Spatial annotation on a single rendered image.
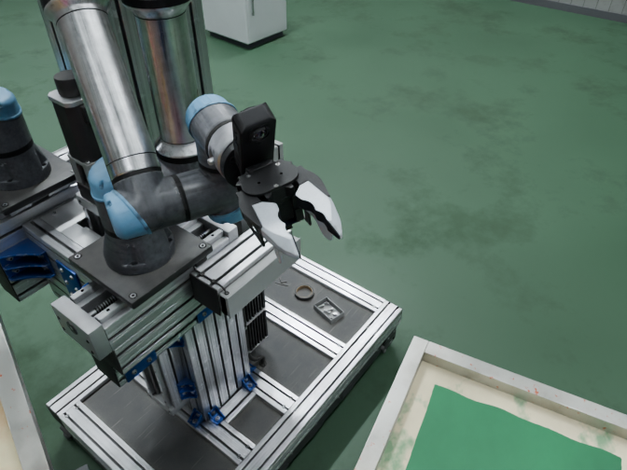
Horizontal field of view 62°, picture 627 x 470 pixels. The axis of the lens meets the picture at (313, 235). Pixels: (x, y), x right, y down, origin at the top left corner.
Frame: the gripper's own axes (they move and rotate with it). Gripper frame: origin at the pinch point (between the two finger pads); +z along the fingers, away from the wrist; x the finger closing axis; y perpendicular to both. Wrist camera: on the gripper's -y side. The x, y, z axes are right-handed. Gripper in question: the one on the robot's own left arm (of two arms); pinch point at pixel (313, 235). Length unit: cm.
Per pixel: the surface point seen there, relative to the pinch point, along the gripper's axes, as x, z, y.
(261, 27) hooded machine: -167, -459, 175
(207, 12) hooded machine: -129, -506, 162
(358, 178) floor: -124, -209, 186
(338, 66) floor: -205, -376, 198
